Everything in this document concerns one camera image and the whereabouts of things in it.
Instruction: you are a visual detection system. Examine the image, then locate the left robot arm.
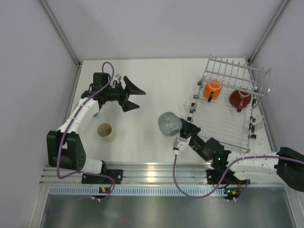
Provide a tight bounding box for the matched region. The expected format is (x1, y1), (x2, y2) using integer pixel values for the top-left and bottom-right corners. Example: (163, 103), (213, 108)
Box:
(47, 72), (146, 183)

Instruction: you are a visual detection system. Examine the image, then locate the red floral mug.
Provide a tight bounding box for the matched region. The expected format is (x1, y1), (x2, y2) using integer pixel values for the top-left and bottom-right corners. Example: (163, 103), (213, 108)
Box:
(229, 90), (252, 113)

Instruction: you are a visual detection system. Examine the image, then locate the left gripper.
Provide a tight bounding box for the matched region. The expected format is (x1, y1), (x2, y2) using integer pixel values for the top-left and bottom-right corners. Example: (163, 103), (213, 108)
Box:
(104, 76), (145, 112)

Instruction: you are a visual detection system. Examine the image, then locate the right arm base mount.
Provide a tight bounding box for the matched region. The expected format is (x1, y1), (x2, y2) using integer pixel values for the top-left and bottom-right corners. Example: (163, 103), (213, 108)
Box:
(206, 170), (247, 187)

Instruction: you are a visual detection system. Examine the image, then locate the grey ceramic mug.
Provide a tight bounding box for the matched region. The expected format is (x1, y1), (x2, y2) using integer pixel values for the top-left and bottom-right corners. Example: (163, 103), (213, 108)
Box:
(158, 112), (182, 137)

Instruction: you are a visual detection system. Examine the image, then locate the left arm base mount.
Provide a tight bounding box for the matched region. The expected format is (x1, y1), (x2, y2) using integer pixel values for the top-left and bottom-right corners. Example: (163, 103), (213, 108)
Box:
(81, 169), (124, 185)

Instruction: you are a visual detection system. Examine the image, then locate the orange mug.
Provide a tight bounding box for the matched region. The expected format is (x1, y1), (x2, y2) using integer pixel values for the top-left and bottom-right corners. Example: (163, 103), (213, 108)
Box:
(203, 79), (222, 102)

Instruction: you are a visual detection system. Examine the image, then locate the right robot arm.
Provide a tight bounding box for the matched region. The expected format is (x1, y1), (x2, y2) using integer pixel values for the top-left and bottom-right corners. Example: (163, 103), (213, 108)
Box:
(180, 119), (304, 192)

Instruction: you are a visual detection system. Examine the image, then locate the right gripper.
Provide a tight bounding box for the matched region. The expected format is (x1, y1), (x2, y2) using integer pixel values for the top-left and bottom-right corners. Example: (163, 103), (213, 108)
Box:
(180, 118), (210, 162)

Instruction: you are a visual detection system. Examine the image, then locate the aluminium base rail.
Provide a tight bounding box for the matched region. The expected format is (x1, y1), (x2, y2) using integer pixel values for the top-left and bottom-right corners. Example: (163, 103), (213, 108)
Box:
(39, 162), (283, 186)

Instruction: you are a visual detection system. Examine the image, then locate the beige cup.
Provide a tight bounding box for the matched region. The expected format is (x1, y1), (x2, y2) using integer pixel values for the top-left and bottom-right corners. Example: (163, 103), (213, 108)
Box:
(97, 123), (115, 142)

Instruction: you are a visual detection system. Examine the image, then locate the slotted cable duct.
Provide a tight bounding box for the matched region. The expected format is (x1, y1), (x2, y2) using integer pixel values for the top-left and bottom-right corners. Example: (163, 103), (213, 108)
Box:
(49, 186), (213, 196)

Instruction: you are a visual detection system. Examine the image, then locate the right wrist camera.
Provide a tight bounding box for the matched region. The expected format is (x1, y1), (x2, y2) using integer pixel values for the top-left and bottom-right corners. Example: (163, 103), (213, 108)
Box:
(173, 137), (190, 155)

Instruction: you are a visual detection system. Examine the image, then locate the metal dish rack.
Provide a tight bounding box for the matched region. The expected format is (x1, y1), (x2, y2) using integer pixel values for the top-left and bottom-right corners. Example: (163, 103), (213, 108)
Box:
(184, 56), (271, 153)

